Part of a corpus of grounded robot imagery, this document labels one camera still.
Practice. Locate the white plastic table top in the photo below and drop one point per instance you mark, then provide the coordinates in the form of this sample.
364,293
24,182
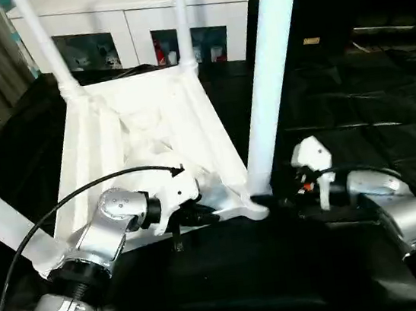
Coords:
139,95

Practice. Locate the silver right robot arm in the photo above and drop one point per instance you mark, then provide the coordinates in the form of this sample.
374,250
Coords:
402,206

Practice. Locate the black work mat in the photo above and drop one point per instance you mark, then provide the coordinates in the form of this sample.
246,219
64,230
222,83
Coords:
358,105

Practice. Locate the small yellow label tag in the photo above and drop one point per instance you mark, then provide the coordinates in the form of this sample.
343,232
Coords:
312,41

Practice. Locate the red white bottle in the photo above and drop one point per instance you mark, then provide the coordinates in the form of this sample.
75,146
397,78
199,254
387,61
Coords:
159,52

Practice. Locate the white glass door cabinet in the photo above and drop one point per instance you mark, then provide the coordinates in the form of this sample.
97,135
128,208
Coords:
98,20

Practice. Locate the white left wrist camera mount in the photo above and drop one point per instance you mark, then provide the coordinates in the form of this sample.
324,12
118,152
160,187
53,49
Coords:
182,189

